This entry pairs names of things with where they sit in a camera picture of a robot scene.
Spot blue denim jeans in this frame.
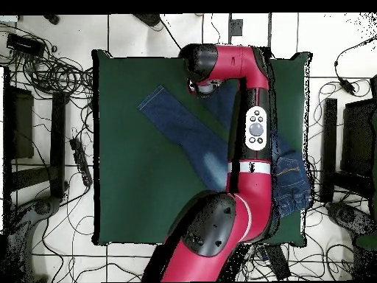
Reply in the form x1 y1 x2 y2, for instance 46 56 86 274
136 84 314 220

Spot small dark grey square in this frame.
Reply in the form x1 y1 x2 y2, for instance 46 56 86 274
229 18 244 37

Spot person's foot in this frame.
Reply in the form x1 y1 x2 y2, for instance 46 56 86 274
132 13 165 30

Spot dark green table cloth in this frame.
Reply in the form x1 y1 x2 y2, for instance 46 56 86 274
91 49 313 247

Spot black power strip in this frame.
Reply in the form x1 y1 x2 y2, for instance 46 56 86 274
69 137 94 187

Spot black stand bar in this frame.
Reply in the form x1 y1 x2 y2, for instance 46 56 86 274
49 91 67 199
320 98 339 203

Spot black power adapter box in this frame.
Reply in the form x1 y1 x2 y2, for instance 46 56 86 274
6 32 46 57

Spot dark grey stand foot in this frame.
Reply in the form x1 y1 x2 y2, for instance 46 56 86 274
7 196 63 237
324 200 373 237

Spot black bar device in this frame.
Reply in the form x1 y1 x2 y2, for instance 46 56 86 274
260 244 292 281

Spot dark green fabric piece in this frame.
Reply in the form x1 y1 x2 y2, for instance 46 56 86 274
354 231 377 251

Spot thick black cable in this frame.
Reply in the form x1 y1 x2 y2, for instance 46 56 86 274
160 17 183 51

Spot thin black cable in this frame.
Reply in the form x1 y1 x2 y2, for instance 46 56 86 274
210 13 221 45

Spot grey square frame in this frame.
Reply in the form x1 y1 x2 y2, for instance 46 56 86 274
227 12 272 49

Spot black cable tangle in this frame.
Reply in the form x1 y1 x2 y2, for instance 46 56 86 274
0 21 95 101
301 156 325 213

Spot black cable with connector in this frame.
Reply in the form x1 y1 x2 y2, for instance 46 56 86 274
334 35 377 96

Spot blue and black cable bundle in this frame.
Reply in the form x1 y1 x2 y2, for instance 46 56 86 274
244 243 269 281

